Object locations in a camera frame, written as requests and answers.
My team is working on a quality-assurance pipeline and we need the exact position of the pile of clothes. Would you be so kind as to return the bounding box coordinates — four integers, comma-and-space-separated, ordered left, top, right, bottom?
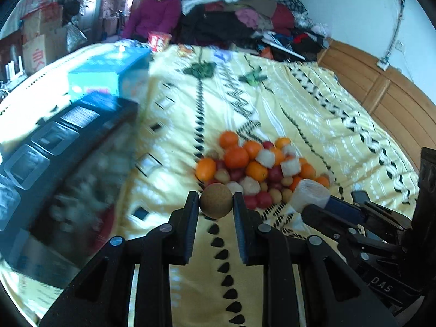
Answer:
177, 0, 332, 62

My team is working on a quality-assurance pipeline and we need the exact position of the pile of mixed fruits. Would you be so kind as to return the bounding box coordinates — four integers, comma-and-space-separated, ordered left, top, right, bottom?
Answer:
194, 130, 336, 210

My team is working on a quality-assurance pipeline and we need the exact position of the black printed box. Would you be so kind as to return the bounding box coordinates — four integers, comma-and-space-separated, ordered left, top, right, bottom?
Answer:
0, 93, 138, 233

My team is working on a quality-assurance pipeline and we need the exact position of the yellow patterned bed sheet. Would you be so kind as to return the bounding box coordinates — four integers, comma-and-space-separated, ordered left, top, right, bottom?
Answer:
0, 43, 422, 327

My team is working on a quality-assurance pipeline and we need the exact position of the green toy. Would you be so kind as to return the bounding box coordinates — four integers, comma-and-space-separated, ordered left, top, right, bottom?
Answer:
183, 61, 217, 80
238, 69, 268, 84

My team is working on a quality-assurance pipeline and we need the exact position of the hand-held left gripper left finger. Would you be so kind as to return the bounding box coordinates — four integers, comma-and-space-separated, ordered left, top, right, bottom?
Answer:
39, 191, 200, 327

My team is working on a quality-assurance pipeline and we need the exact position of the white router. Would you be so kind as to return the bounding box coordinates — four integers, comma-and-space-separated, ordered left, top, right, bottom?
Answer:
5, 57, 26, 80

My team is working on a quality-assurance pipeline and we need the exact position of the hanging wall cable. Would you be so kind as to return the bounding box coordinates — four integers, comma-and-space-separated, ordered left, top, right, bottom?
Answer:
384, 0, 407, 62

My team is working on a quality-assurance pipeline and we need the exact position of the wooden headboard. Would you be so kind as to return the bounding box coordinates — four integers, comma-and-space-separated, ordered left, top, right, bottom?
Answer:
317, 39, 436, 179

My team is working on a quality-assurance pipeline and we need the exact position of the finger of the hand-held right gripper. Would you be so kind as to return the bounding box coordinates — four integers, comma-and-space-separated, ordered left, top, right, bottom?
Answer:
325, 191, 413, 233
302, 203, 410, 257

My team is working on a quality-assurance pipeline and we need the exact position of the white foam-wrapped fruit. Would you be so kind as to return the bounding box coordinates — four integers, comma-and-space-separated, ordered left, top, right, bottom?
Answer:
291, 178, 331, 214

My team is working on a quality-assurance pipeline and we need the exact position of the cardboard box with red print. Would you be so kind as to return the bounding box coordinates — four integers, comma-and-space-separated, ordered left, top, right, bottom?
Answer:
22, 27, 69, 75

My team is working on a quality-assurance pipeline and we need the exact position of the brown round fruit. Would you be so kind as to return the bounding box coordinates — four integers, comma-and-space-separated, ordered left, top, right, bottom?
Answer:
199, 183, 234, 219

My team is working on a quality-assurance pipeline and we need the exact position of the blue and white box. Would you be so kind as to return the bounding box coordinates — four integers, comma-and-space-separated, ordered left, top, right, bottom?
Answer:
67, 48, 151, 100

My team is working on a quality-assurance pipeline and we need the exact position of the red snack packet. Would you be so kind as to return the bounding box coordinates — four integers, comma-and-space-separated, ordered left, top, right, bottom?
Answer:
148, 32, 173, 53

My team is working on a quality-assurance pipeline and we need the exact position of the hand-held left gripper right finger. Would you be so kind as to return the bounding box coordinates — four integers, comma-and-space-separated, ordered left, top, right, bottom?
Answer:
232, 192, 399, 327

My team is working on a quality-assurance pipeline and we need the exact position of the plain cardboard box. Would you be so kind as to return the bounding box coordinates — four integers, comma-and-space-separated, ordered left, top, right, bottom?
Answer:
21, 5, 64, 40

